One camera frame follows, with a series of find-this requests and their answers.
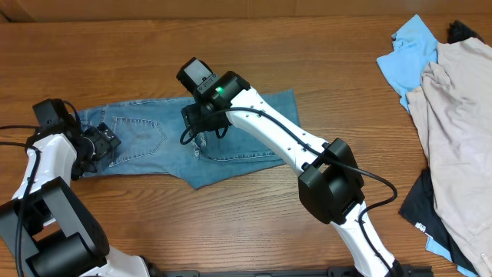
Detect light blue denim jeans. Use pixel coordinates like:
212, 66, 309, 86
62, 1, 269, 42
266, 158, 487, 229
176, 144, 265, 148
78, 97, 284, 189

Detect dark garment at top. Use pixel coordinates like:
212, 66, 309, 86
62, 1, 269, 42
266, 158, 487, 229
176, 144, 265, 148
447, 20, 484, 44

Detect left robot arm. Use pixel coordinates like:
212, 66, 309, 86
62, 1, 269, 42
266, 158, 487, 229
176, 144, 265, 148
1, 98, 162, 277

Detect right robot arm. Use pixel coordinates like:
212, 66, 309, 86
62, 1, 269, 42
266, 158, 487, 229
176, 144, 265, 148
177, 58, 404, 276

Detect black garment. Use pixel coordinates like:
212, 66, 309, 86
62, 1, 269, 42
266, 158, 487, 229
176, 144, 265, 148
399, 169, 477, 276

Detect light blue shirt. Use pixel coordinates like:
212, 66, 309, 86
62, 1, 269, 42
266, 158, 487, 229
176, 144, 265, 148
376, 15, 438, 112

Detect beige garment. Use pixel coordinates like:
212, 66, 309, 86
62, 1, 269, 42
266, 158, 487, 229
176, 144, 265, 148
407, 38, 491, 276

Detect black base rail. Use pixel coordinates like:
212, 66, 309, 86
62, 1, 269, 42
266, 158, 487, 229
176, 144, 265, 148
153, 265, 435, 277

